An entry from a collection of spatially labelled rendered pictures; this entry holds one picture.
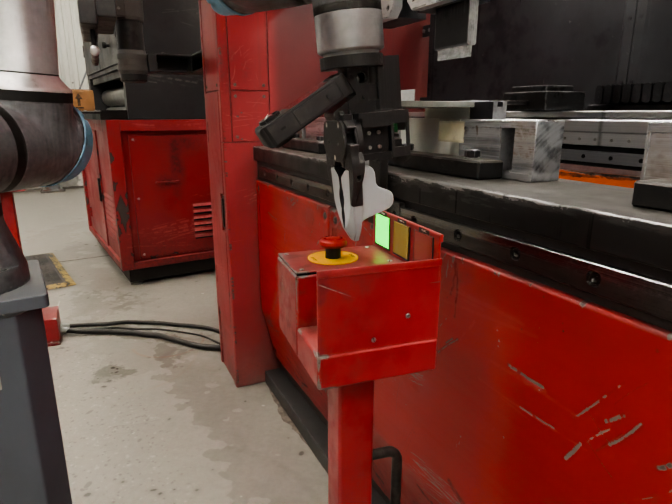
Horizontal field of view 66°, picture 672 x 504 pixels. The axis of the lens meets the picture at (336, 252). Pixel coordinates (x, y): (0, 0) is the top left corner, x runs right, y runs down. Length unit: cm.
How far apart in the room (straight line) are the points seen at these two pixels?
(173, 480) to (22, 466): 87
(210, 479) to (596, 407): 115
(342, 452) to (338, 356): 21
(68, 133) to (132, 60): 146
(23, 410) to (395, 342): 46
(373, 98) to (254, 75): 119
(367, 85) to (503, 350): 41
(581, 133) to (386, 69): 60
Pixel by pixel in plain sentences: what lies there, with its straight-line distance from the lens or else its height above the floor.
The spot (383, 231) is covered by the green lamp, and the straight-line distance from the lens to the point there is 76.
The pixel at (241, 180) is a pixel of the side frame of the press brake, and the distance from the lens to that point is 177.
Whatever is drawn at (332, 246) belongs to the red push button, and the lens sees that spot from 71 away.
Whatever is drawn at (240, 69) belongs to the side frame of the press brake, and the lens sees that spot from 177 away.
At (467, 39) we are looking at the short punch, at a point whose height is 111.
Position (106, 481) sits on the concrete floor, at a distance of 168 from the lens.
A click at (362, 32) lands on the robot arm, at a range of 59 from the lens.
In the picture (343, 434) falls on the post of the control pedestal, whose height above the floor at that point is 54.
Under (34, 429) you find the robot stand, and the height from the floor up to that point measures 60.
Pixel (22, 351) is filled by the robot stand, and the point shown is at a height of 71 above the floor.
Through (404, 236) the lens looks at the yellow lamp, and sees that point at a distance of 70.
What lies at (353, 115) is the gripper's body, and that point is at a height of 98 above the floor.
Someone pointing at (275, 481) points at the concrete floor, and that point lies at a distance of 156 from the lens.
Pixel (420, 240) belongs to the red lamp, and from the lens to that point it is 66.
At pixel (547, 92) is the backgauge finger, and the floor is 102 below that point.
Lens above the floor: 98
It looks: 15 degrees down
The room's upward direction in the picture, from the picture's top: straight up
